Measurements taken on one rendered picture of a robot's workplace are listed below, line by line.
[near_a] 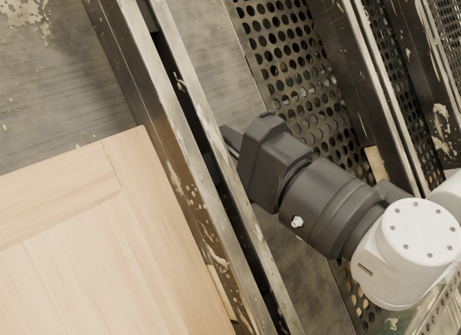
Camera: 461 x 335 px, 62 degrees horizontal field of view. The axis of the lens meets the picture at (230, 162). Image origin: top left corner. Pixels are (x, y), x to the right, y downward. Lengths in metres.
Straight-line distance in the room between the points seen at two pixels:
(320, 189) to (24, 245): 0.29
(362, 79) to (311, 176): 0.38
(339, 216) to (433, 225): 0.08
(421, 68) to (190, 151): 0.73
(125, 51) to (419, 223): 0.34
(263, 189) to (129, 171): 0.15
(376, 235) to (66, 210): 0.30
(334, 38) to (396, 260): 0.50
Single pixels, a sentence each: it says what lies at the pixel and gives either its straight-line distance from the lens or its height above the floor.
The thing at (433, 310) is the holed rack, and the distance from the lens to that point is 0.85.
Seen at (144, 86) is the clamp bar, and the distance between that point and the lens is 0.44.
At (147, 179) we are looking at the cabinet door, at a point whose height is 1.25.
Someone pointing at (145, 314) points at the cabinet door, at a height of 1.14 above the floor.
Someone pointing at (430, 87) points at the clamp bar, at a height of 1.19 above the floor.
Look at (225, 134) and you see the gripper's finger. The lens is 0.48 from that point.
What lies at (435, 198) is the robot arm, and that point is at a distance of 0.46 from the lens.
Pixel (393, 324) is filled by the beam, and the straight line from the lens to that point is 0.81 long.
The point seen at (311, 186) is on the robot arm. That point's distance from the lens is 0.39.
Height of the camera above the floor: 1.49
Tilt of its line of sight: 30 degrees down
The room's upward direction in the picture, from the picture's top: straight up
